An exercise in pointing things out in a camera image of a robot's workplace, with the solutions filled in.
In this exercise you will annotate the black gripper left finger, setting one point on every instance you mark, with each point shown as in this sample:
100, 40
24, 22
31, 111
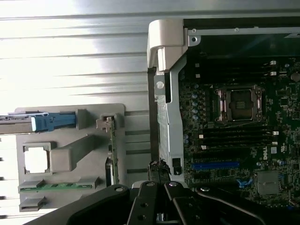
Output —
143, 206

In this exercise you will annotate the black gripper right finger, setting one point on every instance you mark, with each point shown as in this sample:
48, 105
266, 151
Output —
185, 206

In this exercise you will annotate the blue expansion slot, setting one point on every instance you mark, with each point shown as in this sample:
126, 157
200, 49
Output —
215, 165

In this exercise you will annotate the blue plastic board clip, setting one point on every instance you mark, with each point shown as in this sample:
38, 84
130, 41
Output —
243, 182

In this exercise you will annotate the grey printed parts rack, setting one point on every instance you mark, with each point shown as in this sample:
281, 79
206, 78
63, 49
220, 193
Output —
89, 168

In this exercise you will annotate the silver chipset heatsink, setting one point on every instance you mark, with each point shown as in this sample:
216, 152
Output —
268, 182

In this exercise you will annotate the green RAM stick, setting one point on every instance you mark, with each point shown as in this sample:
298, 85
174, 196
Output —
58, 187

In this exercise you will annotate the open PC case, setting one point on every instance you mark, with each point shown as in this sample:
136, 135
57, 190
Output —
173, 117

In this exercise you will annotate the metal CPU socket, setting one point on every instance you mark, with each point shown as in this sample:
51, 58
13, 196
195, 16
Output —
241, 105

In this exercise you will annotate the silver CPU chip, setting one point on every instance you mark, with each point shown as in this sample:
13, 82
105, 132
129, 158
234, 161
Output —
36, 160

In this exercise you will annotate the green Dell motherboard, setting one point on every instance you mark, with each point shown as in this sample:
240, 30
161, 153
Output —
276, 112

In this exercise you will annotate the hard disk with blue bracket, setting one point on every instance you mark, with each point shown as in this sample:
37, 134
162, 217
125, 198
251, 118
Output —
54, 119

